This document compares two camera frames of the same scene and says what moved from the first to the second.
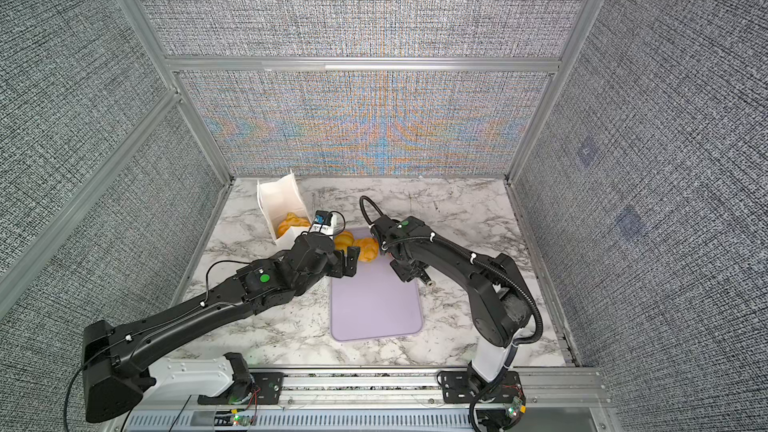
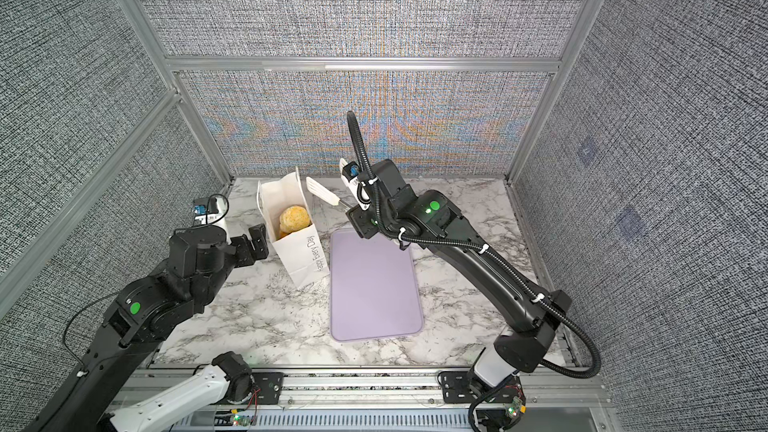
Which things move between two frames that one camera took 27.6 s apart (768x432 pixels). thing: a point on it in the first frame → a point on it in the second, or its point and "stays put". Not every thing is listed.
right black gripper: (403, 275) → (360, 219)
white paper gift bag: (285, 211) stays put
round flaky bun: (369, 248) → (292, 219)
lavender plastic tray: (375, 303) stays put
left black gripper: (344, 270) → (245, 245)
